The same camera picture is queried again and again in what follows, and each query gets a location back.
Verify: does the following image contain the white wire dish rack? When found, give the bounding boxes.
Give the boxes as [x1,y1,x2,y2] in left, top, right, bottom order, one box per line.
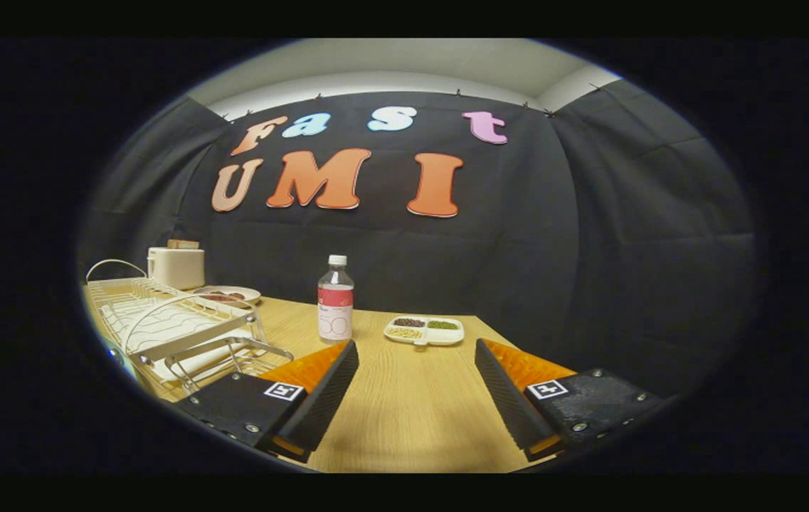
[84,259,268,399]

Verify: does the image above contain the clear bottle with red label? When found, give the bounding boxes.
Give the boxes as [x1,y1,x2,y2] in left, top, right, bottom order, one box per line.
[317,255,354,343]

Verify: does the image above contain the white divided snack tray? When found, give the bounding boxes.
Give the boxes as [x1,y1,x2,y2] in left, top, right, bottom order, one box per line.
[384,316,465,347]

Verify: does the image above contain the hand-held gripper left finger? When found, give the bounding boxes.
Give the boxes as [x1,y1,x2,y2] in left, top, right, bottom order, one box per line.
[176,339,361,463]

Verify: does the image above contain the white toaster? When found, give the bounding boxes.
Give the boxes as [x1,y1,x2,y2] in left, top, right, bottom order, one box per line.
[147,247,206,291]

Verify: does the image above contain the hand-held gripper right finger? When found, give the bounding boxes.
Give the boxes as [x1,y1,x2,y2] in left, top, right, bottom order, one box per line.
[475,338,665,462]

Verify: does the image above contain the black backdrop cloth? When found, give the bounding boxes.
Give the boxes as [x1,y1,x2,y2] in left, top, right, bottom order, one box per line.
[77,89,757,399]

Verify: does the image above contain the beige plate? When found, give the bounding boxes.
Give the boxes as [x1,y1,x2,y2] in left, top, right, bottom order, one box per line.
[191,286,262,306]

